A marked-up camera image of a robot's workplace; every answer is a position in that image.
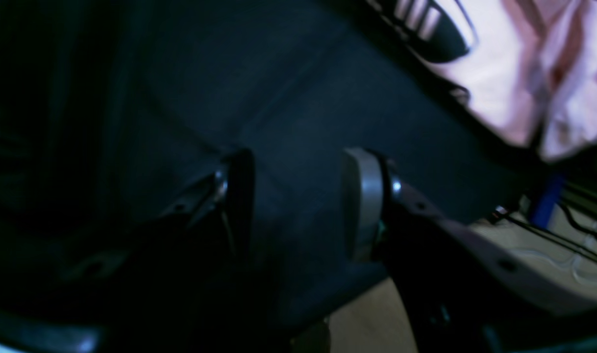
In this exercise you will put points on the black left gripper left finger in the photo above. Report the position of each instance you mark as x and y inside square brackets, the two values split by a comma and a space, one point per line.
[142, 294]

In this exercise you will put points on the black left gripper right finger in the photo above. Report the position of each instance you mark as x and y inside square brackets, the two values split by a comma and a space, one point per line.
[462, 293]

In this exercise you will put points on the pale pink T-shirt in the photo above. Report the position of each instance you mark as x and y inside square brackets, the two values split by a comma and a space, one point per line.
[525, 69]

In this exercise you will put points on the black table cloth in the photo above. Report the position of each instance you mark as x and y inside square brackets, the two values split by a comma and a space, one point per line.
[110, 108]

